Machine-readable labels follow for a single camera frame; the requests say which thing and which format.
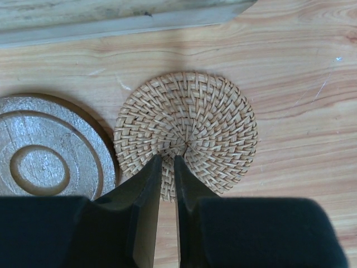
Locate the woven rattan coaster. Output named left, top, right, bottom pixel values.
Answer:
left=113, top=72, right=258, bottom=201

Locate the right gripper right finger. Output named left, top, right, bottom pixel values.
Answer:
left=174, top=156, right=349, bottom=267

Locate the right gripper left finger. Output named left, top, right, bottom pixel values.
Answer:
left=1, top=155, right=162, bottom=267

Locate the brown wooden coaster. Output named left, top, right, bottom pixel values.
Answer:
left=1, top=93, right=119, bottom=200

